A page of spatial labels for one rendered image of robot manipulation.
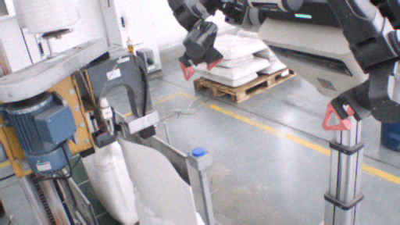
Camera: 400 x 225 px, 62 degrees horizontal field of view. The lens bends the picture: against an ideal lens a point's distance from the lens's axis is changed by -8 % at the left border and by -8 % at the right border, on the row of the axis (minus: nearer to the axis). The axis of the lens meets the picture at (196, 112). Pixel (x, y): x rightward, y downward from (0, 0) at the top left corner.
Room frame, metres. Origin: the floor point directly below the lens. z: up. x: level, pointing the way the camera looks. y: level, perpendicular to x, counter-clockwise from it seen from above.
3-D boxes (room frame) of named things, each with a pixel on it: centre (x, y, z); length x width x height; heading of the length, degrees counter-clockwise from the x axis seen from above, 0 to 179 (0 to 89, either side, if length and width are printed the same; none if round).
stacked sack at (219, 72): (4.09, -0.61, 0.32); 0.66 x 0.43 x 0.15; 124
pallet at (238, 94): (4.43, -0.74, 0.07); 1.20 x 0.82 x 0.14; 124
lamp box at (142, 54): (1.46, 0.17, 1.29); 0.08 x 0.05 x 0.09; 32
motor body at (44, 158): (1.04, 0.52, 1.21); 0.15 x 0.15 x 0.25
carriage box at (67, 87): (1.26, 0.63, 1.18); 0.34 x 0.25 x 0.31; 122
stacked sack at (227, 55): (4.09, -0.62, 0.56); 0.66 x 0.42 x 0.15; 122
